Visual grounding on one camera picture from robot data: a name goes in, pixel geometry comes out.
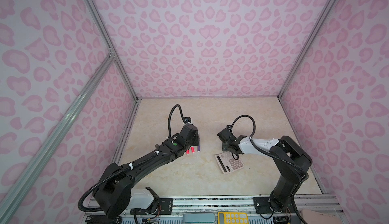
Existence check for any black left camera cable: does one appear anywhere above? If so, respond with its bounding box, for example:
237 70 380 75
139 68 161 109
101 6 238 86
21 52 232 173
77 104 187 213

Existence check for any diagonal aluminium frame bar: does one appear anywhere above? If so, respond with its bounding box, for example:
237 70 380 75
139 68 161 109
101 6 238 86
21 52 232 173
1 54 115 224

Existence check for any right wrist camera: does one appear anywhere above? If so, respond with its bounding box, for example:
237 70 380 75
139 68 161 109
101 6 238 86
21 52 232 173
226 125 233 132

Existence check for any grey metal pencil case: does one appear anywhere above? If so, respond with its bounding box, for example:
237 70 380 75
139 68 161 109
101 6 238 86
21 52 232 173
182 213 216 224

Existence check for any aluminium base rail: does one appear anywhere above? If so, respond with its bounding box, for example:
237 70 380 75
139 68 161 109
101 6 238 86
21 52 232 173
81 195 347 224

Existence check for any black stapler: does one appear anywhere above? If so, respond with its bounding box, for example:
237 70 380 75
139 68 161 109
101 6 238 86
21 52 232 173
85 215 123 224

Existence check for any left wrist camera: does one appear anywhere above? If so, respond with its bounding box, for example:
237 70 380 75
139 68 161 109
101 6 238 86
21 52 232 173
184 117 193 124

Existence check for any yellow calculator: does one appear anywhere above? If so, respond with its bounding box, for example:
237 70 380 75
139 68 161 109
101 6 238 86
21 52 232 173
217 212 249 224

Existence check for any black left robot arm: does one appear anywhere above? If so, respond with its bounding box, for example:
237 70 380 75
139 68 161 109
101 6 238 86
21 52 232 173
79 123 200 219

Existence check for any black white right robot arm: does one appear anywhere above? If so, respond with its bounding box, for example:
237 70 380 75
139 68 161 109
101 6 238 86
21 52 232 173
217 128 313 213

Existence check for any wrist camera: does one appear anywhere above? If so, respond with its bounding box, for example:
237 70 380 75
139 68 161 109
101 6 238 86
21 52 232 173
226 125 233 132
184 117 193 124

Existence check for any white pink calculator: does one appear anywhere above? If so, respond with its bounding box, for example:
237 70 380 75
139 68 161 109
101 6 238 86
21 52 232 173
215 152 245 174

